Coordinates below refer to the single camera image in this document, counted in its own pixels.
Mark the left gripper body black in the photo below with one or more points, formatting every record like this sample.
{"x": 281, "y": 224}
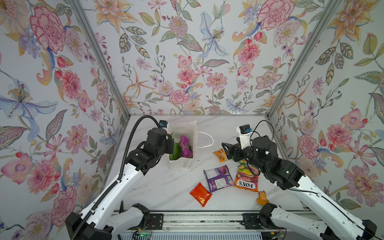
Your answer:
{"x": 167, "y": 147}

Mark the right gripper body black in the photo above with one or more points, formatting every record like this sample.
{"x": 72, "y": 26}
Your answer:
{"x": 247, "y": 155}

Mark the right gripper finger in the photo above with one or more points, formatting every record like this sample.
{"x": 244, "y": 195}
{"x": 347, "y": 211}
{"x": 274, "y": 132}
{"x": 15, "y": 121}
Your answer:
{"x": 228, "y": 155}
{"x": 228, "y": 146}

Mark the green chips bag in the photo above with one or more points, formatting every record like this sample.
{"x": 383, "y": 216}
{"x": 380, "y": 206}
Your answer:
{"x": 176, "y": 152}

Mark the purple white snack packet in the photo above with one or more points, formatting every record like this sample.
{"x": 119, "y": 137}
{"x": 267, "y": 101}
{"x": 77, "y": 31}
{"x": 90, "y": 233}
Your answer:
{"x": 218, "y": 178}

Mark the magenta purple snack bag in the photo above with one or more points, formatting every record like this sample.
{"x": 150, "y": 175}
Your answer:
{"x": 187, "y": 151}

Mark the white paper bag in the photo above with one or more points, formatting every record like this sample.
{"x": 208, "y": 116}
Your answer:
{"x": 190, "y": 130}

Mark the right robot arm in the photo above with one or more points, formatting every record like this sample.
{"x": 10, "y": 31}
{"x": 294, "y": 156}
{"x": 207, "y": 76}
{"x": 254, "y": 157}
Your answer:
{"x": 335, "y": 223}

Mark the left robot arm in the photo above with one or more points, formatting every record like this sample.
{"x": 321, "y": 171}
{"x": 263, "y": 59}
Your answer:
{"x": 98, "y": 220}

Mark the green Fox's candy bag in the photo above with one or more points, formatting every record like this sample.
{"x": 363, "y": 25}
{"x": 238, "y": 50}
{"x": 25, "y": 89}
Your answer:
{"x": 242, "y": 163}

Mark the orange Fox's candy bag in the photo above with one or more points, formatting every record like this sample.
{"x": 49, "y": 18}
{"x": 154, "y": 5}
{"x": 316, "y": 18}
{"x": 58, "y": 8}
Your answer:
{"x": 247, "y": 178}

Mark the small orange snack packet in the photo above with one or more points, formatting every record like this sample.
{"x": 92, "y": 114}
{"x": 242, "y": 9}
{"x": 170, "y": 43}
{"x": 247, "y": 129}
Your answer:
{"x": 221, "y": 155}

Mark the red snack packet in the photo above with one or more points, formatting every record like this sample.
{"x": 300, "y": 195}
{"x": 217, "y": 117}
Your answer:
{"x": 201, "y": 194}

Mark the small orange candy wrapper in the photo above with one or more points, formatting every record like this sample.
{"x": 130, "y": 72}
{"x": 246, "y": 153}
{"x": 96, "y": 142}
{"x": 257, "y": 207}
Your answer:
{"x": 262, "y": 198}

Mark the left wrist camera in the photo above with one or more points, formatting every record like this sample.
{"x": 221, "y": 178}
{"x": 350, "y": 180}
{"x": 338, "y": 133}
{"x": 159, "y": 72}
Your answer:
{"x": 163, "y": 124}

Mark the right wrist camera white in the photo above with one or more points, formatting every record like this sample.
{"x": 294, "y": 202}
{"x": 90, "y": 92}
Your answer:
{"x": 244, "y": 132}

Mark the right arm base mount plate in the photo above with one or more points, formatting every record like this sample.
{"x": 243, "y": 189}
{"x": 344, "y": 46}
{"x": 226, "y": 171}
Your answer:
{"x": 253, "y": 221}

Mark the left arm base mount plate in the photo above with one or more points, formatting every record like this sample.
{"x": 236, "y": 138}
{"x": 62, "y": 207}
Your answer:
{"x": 150, "y": 222}

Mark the aluminium front rail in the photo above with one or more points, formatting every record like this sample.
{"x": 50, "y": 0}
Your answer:
{"x": 231, "y": 221}

